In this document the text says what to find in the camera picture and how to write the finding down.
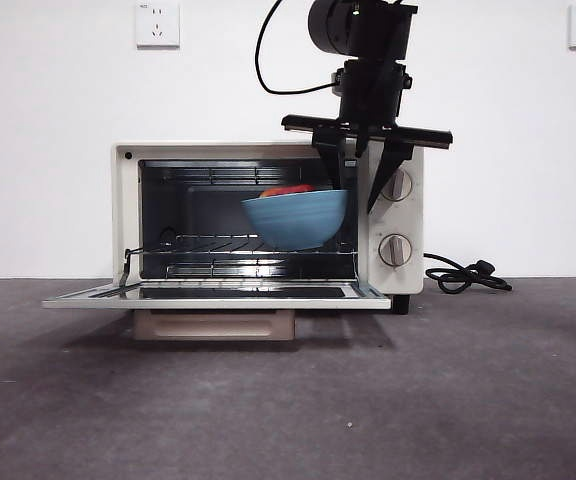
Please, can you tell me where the red yellow apple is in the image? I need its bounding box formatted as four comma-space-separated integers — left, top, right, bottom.
259, 184, 316, 199

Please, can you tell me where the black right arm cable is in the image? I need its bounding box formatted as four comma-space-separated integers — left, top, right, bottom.
254, 0, 342, 96

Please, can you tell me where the cream Toshiba toaster oven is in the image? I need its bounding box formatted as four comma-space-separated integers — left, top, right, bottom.
111, 140, 425, 316

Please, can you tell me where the cream oven knob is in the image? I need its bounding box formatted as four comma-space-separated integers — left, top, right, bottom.
384, 169, 414, 203
378, 233, 414, 269

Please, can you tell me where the glass oven door with handle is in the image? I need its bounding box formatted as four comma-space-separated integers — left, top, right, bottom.
41, 248, 393, 343

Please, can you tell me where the blue bowl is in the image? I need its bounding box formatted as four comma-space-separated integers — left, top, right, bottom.
240, 188, 350, 252

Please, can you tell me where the metal wire oven rack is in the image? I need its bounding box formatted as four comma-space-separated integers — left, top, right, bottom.
128, 233, 359, 258

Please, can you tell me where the black oven power cable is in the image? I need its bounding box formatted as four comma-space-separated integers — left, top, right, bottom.
422, 251, 513, 295

